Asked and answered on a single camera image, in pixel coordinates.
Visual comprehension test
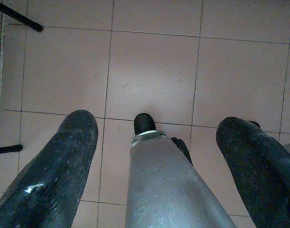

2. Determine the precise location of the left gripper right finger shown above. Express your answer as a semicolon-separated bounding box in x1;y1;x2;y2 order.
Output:
216;116;290;228

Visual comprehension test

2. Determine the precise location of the black stand leg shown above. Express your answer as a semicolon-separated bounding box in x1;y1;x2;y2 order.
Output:
0;144;24;155
0;0;44;33

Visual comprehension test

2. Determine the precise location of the silver robot leg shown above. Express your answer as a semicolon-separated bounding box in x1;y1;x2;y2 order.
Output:
125;113;238;228

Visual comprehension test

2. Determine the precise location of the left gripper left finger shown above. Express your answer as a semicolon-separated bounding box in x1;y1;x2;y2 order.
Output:
0;109;99;228

